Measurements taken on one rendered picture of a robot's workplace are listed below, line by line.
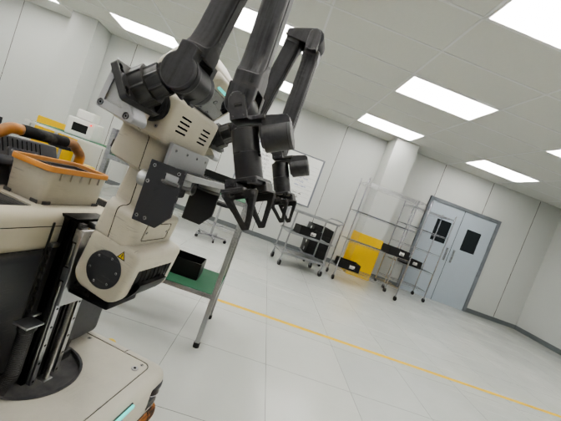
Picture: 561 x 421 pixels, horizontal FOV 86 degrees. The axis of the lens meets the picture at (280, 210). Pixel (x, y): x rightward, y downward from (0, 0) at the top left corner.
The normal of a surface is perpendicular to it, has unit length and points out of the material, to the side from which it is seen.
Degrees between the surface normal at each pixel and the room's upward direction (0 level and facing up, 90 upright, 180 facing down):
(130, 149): 90
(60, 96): 90
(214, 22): 90
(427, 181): 90
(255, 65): 79
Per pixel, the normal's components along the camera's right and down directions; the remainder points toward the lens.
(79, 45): 0.04, 0.07
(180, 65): -0.18, -0.01
